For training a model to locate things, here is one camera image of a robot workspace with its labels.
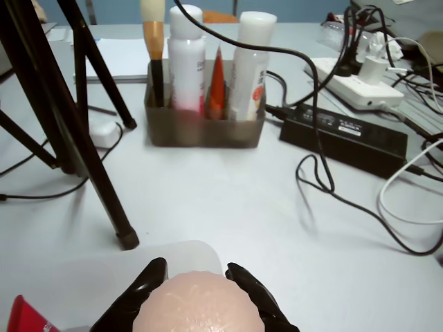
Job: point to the black power adapter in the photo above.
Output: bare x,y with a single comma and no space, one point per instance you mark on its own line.
346,138

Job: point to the white paper stack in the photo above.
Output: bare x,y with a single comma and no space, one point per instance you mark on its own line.
121,58

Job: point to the white power strip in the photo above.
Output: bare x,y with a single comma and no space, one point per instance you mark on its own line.
349,86

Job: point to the makeup brush gold ferrule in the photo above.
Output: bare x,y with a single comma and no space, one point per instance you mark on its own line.
154,34

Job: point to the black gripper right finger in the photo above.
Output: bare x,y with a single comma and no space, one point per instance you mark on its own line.
273,318

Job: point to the white tall tube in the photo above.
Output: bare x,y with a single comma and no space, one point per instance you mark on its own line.
249,69

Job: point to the orange tube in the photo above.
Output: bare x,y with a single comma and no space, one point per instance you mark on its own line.
217,86

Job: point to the white charger plug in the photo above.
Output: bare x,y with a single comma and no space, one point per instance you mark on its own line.
372,69

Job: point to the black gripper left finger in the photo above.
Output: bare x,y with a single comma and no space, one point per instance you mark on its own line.
121,307

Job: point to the black power plug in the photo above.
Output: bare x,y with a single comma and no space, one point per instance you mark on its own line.
346,67

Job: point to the white bottle pink liquid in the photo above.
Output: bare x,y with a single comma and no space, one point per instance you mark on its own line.
185,62

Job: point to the black tripod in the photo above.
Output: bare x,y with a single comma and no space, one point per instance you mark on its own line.
100,180

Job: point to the red cream tube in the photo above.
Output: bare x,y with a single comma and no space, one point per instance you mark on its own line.
24,314

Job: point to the translucent white plastic bin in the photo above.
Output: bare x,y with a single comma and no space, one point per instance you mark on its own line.
86,276

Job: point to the brown translucent organizer bin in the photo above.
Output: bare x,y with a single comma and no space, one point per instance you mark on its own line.
207,133

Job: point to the small white device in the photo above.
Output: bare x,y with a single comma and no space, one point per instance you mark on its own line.
104,135

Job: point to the crumpled white tissue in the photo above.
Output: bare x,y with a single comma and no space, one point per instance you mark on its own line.
384,45

